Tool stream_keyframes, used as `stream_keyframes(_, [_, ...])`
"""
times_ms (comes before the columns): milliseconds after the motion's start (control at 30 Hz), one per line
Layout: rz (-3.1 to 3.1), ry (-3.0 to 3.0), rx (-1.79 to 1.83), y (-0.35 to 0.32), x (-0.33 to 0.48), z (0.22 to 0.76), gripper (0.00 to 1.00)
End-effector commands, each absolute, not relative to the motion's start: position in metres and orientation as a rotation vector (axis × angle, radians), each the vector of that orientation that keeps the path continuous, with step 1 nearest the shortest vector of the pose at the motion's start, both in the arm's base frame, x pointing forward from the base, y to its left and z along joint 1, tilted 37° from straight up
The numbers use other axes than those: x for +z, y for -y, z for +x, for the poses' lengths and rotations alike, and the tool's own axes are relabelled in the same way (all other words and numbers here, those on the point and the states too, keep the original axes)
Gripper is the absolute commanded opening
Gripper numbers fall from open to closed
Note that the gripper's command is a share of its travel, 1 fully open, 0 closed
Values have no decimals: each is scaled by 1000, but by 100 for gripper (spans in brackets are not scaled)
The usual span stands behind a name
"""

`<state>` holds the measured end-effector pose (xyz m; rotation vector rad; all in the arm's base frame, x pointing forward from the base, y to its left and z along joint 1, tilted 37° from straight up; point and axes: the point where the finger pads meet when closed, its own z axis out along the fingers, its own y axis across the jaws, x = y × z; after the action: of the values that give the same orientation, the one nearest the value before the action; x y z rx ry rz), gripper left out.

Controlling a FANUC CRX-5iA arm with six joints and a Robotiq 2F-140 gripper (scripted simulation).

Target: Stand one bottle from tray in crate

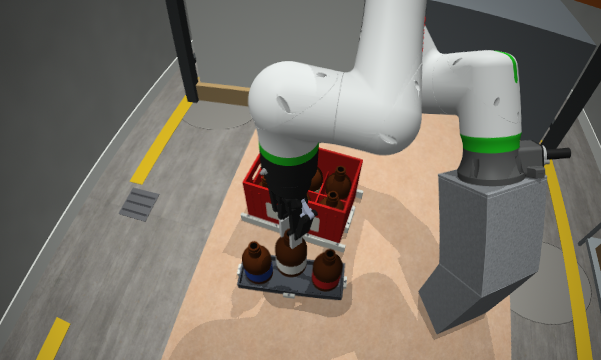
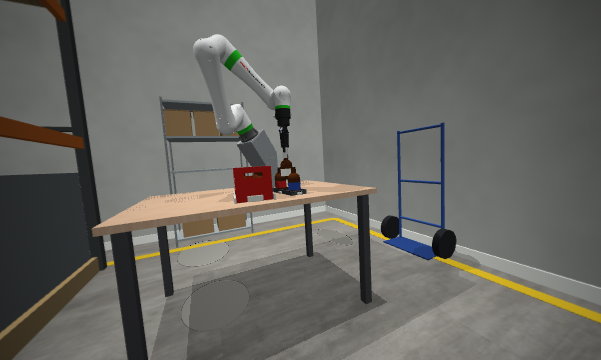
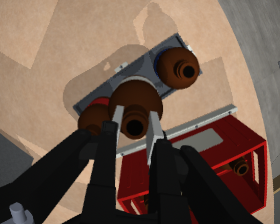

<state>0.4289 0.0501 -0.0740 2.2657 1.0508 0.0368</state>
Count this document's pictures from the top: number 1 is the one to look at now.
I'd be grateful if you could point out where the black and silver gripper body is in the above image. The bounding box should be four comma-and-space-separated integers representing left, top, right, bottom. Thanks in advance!
268, 179, 312, 209

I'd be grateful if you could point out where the red plastic crate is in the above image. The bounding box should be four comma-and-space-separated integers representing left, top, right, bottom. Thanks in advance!
242, 148, 359, 243

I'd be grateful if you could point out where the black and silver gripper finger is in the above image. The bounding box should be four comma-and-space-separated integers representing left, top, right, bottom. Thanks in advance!
283, 198, 318, 249
268, 186, 290, 237

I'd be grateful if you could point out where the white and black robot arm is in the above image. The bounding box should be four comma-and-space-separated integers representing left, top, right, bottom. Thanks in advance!
248, 0, 571, 188

